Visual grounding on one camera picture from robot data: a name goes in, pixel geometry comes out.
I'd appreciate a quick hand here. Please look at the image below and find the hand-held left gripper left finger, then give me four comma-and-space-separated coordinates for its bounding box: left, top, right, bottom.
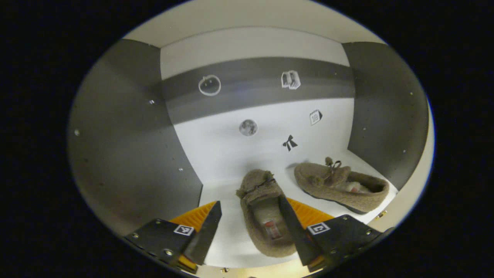
123, 200, 223, 275

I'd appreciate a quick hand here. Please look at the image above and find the brown fuzzy shoe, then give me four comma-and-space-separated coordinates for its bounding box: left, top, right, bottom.
236, 169, 298, 258
294, 156, 390, 215

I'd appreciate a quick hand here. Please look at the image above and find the white grey shoe cabinet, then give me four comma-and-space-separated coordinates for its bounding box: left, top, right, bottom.
68, 0, 431, 271

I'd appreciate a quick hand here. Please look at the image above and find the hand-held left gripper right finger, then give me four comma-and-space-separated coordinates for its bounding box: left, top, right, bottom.
278, 194, 395, 273

